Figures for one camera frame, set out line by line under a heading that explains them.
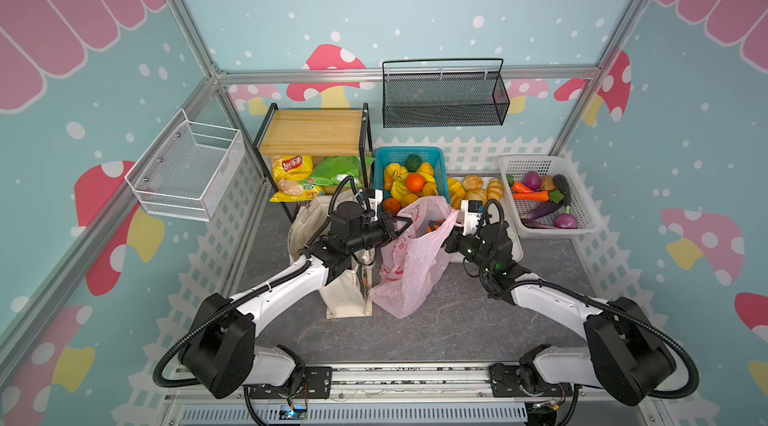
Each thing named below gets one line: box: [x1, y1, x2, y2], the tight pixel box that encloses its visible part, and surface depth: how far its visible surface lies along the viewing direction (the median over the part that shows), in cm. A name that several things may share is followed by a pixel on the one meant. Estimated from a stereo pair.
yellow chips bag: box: [270, 155, 324, 203], surface depth 91 cm
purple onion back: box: [522, 170, 542, 190], surface depth 114 cm
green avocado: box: [404, 154, 422, 172], surface depth 117 cm
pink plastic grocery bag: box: [368, 196, 460, 319], surface depth 72 cm
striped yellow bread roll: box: [448, 177, 465, 210], surface depth 114 cm
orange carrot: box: [512, 182, 549, 202], surface depth 111 cm
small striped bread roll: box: [487, 177, 505, 202], surface depth 112 cm
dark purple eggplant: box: [521, 201, 563, 220], surface depth 108 cm
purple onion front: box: [554, 213, 578, 229], surface depth 102 cm
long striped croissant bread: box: [464, 188, 488, 204], surface depth 111 cm
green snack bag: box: [299, 155, 375, 187], surface depth 89 cm
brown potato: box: [540, 175, 556, 191], surface depth 112 cm
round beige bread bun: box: [462, 174, 483, 190], surface depth 115 cm
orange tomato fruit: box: [405, 173, 426, 193], surface depth 109 cm
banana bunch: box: [384, 162, 438, 206], surface depth 111 cm
